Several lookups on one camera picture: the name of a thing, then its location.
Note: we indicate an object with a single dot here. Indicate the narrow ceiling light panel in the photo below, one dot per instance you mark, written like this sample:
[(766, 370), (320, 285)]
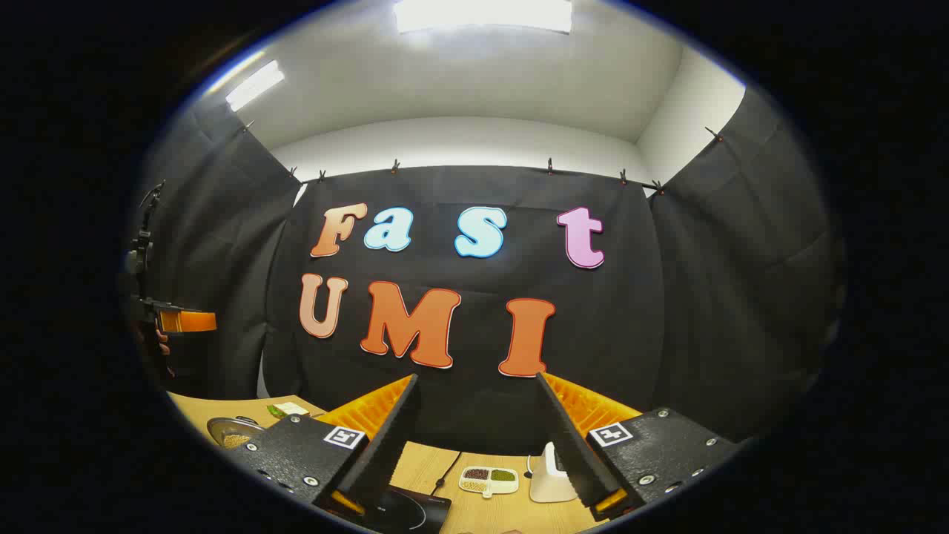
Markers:
[(254, 85)]

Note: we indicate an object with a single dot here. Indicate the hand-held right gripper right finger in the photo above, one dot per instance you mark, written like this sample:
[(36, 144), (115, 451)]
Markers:
[(574, 445)]

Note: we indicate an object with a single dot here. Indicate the stainless steel pot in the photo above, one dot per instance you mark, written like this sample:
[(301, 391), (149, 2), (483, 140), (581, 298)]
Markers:
[(233, 432)]

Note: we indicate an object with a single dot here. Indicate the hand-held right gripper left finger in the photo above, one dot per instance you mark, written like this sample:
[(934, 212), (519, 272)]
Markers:
[(378, 445)]

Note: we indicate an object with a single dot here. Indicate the white divided bean dish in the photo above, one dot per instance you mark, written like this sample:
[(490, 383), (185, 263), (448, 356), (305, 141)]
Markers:
[(489, 480)]

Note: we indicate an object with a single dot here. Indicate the sandwich with lettuce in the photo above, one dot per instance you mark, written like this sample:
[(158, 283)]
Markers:
[(289, 409)]

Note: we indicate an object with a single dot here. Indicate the white toaster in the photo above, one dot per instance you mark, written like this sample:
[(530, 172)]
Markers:
[(547, 482)]

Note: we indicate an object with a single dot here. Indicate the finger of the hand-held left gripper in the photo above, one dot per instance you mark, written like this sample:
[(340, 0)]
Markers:
[(189, 322)]

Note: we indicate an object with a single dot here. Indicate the black induction cooktop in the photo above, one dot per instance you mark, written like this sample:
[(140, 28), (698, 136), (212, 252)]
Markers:
[(415, 512)]

